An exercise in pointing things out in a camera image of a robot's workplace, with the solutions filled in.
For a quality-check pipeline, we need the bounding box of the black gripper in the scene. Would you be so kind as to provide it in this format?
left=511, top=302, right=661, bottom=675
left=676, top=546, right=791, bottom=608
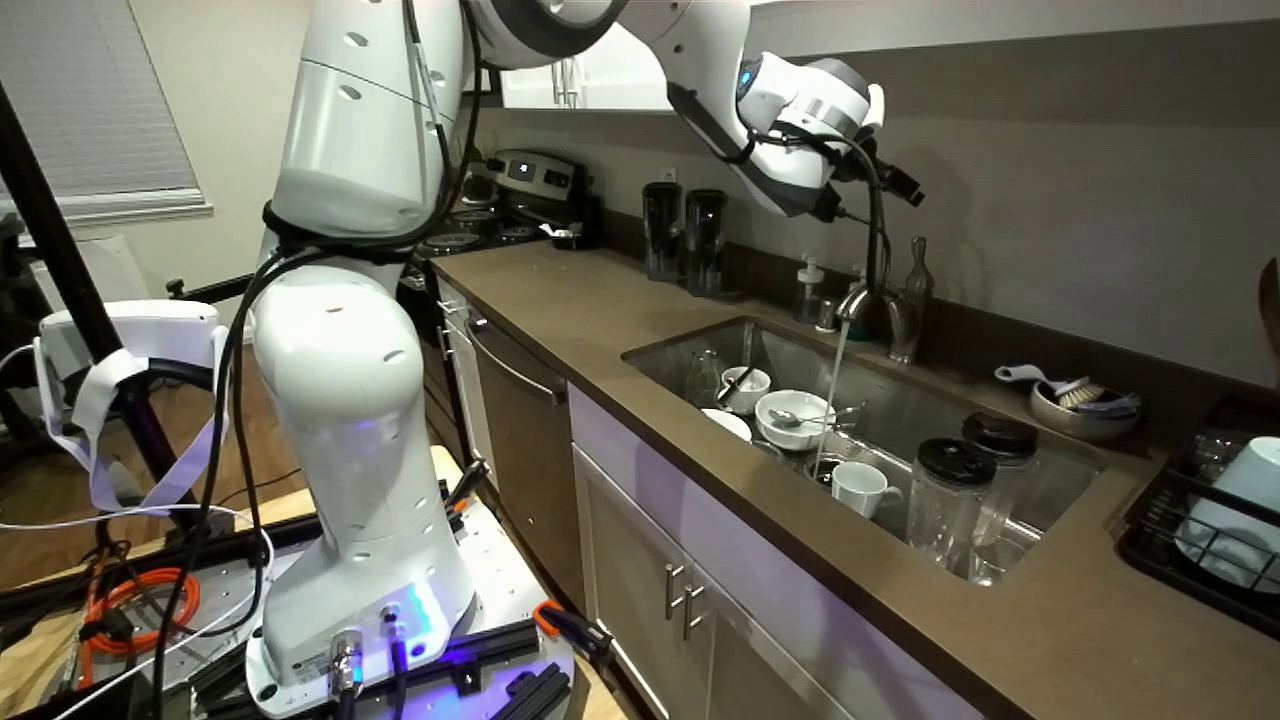
left=832, top=129, right=927, bottom=211

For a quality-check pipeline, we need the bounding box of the brushed steel faucet spout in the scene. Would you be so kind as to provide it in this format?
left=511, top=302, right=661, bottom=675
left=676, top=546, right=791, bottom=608
left=832, top=280, right=916, bottom=371

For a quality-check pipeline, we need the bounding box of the clear soap dispenser white pump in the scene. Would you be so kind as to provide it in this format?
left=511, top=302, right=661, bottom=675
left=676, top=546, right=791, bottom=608
left=791, top=254, right=832, bottom=327

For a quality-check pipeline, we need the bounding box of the dark tall tumbler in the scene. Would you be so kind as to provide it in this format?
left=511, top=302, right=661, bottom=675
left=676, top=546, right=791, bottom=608
left=640, top=179, right=688, bottom=280
left=680, top=185, right=731, bottom=296

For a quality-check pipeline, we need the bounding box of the white upper cabinet over sink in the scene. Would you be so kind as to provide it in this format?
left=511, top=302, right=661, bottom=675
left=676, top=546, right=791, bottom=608
left=745, top=0, right=1280, bottom=63

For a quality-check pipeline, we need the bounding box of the stainless steel sink basin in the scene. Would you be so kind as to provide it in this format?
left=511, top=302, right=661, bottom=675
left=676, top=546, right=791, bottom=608
left=617, top=314, right=1136, bottom=591

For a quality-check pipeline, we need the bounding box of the dark long utensil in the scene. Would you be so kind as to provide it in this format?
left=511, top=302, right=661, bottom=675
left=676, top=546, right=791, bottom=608
left=716, top=323, right=765, bottom=408

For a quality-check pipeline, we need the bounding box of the small round cup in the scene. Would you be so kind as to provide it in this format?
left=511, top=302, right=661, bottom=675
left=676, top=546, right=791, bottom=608
left=716, top=363, right=776, bottom=416

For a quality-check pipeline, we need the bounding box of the white bowl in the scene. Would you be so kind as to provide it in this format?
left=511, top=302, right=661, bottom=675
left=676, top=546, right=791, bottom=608
left=753, top=388, right=841, bottom=458

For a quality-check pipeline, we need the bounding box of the clear jar black lid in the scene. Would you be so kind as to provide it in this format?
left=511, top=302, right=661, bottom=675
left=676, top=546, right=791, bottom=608
left=909, top=435, right=1000, bottom=582
left=962, top=412, right=1045, bottom=536

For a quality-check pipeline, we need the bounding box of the beige sponge holder bowl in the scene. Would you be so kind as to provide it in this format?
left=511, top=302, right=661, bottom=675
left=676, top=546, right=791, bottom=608
left=1026, top=375, right=1144, bottom=443

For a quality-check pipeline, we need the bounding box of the white plate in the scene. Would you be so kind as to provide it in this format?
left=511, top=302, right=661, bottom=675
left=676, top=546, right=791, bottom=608
left=699, top=403, right=755, bottom=450

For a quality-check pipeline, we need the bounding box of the white mug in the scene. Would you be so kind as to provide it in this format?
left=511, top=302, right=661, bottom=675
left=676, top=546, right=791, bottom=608
left=827, top=458, right=903, bottom=525

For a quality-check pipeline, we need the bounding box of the stainless black stove range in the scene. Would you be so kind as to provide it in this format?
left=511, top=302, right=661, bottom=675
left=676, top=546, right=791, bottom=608
left=437, top=147, right=601, bottom=255

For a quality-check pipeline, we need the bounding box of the grey lower cabinet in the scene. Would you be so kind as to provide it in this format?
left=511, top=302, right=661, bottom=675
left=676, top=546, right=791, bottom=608
left=567, top=386, right=990, bottom=720

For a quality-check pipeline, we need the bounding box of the stainless steel dishwasher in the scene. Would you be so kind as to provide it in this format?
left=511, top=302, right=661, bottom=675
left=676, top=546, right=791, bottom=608
left=455, top=314, right=591, bottom=604

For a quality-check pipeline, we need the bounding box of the orange black clamp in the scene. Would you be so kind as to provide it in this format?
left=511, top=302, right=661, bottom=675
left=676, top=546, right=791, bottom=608
left=445, top=458, right=493, bottom=521
left=534, top=598, right=617, bottom=664

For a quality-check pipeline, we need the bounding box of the white perforated robot table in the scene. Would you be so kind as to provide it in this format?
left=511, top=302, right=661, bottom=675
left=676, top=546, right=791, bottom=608
left=425, top=443, right=591, bottom=674

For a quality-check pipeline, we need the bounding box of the white window blind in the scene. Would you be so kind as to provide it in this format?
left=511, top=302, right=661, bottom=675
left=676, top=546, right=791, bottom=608
left=0, top=0, right=216, bottom=226

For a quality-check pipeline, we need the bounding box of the black stand pole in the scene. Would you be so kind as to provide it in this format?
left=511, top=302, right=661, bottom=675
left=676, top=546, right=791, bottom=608
left=0, top=85, right=186, bottom=504

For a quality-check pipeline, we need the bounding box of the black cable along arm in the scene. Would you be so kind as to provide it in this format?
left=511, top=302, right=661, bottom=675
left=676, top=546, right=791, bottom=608
left=146, top=0, right=891, bottom=720

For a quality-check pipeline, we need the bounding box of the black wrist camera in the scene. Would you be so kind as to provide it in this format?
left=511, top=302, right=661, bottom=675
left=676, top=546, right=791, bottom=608
left=803, top=185, right=857, bottom=227

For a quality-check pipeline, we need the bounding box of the steel cabinet handle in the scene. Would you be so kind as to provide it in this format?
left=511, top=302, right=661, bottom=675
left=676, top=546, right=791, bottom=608
left=661, top=555, right=688, bottom=624
left=680, top=576, right=713, bottom=646

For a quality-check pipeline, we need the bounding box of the black wire dish rack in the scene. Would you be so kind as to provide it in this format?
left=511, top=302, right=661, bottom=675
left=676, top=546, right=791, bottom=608
left=1115, top=425, right=1280, bottom=642

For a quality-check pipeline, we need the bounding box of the black metal rail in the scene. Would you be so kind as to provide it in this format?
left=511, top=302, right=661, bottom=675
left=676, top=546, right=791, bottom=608
left=437, top=616, right=577, bottom=720

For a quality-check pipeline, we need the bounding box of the white frame with straps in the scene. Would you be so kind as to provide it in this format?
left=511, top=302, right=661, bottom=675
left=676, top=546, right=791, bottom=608
left=33, top=296, right=233, bottom=525

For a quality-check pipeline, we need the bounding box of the orange cable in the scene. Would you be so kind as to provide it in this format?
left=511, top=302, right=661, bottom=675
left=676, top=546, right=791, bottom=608
left=73, top=565, right=209, bottom=691

